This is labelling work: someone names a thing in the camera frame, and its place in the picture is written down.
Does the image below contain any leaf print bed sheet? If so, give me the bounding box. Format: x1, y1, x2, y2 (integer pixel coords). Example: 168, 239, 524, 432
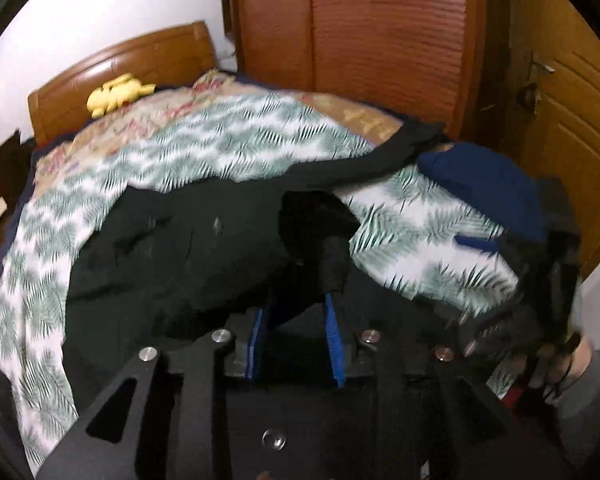
0, 92, 521, 466

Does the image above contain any black garment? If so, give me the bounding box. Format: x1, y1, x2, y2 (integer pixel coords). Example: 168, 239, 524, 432
65, 120, 461, 376

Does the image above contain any wooden slatted wardrobe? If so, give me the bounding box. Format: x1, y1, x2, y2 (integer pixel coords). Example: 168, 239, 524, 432
220, 0, 511, 141

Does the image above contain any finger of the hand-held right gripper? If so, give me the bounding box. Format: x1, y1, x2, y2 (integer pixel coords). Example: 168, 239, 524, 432
450, 305, 531, 361
455, 234, 518, 266

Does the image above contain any dark chair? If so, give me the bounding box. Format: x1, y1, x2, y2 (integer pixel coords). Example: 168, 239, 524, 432
0, 130, 37, 216

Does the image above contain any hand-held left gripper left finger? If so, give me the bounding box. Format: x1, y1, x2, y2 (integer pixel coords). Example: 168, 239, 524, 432
35, 307, 268, 480

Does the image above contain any floral pillow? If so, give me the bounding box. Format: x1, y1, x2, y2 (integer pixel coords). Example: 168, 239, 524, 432
35, 70, 411, 201

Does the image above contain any wooden headboard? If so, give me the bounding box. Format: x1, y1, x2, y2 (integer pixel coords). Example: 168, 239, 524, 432
27, 21, 221, 146

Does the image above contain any person's right hand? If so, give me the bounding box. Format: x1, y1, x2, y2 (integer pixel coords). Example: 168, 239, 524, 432
532, 332, 597, 406

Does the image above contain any person's right forearm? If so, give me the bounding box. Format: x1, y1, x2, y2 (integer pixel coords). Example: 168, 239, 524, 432
555, 350, 600, 461

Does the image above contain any metal door handle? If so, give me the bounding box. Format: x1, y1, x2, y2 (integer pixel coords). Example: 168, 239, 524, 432
517, 52, 556, 108

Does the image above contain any wooden door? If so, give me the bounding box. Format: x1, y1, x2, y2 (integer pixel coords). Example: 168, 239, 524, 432
510, 0, 600, 281

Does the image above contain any yellow plush toy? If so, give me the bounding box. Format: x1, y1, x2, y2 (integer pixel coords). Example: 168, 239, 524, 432
86, 73, 157, 120

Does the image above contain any red cloth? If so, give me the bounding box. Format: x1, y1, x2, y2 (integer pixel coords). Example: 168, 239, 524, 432
502, 382, 533, 403

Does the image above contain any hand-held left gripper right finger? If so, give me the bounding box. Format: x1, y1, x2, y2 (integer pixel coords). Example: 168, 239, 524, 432
324, 292, 571, 480

